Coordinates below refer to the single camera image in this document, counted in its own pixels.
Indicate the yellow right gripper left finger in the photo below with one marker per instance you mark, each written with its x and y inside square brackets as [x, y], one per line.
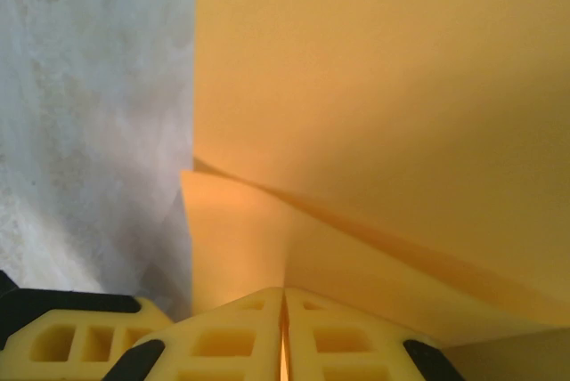
[222, 345]

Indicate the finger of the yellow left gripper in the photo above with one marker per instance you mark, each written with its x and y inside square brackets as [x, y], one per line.
[78, 338]

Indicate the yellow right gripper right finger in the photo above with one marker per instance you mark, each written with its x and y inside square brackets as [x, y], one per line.
[343, 341]

